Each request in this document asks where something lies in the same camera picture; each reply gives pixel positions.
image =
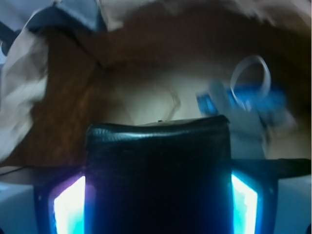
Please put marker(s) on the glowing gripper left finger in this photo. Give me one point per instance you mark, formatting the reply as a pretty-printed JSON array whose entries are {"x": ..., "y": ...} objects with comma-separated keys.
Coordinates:
[{"x": 59, "y": 199}]

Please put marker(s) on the blue sponge with white loop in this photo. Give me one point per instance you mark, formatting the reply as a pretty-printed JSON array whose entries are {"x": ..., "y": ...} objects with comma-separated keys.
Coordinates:
[{"x": 252, "y": 98}]

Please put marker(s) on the brown paper bag bin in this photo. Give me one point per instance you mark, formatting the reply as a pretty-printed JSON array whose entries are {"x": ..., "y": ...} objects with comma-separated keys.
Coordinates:
[{"x": 150, "y": 66}]

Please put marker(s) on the grey plush elephant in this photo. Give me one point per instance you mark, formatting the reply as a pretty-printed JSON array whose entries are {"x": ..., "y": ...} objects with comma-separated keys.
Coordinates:
[{"x": 248, "y": 129}]

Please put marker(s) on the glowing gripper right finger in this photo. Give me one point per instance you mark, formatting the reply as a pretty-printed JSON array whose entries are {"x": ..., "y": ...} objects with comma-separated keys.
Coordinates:
[{"x": 254, "y": 203}]

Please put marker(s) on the black box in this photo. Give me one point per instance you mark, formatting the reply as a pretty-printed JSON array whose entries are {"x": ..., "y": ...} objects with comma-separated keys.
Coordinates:
[{"x": 163, "y": 178}]

